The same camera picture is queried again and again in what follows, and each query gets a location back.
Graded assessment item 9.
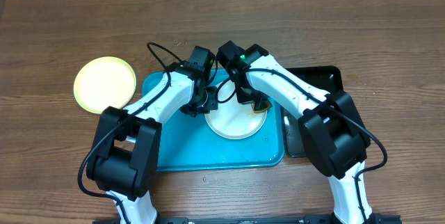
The green yellow sponge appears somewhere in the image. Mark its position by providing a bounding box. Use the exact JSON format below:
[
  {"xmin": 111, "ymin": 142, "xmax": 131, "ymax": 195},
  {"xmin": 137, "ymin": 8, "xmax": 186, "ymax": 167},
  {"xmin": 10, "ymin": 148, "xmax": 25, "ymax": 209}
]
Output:
[{"xmin": 250, "ymin": 99, "xmax": 272, "ymax": 116}]

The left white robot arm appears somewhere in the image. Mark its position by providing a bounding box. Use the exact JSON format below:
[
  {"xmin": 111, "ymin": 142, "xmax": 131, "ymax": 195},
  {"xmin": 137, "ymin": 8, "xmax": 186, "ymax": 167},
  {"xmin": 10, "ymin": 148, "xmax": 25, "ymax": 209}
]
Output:
[{"xmin": 78, "ymin": 61, "xmax": 217, "ymax": 223}]

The black water tray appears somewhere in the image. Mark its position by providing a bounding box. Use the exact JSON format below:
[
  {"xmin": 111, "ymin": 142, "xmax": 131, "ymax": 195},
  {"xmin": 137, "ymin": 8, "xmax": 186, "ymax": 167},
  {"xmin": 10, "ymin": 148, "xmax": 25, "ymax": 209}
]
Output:
[{"xmin": 281, "ymin": 65, "xmax": 343, "ymax": 158}]

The teal plastic tray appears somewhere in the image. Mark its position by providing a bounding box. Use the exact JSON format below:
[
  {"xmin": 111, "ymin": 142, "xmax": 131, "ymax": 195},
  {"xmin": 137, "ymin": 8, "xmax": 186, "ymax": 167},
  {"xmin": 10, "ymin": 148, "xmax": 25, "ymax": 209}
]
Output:
[{"xmin": 140, "ymin": 67, "xmax": 286, "ymax": 173}]

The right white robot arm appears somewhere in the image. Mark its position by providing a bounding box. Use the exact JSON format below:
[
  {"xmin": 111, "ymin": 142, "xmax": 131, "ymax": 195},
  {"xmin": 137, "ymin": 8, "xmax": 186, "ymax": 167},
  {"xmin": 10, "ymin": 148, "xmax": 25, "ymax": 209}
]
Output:
[{"xmin": 217, "ymin": 41, "xmax": 372, "ymax": 223}]

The white plate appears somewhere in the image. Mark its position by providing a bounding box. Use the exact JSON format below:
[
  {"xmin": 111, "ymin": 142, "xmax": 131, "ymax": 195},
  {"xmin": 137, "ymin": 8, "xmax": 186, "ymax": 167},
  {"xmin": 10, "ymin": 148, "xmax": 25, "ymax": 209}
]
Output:
[{"xmin": 205, "ymin": 94, "xmax": 267, "ymax": 139}]

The yellow plate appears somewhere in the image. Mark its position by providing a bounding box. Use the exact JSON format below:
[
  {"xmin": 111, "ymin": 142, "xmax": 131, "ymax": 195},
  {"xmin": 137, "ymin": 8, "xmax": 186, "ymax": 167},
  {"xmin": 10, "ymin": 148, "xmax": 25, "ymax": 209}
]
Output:
[{"xmin": 73, "ymin": 56, "xmax": 137, "ymax": 114}]

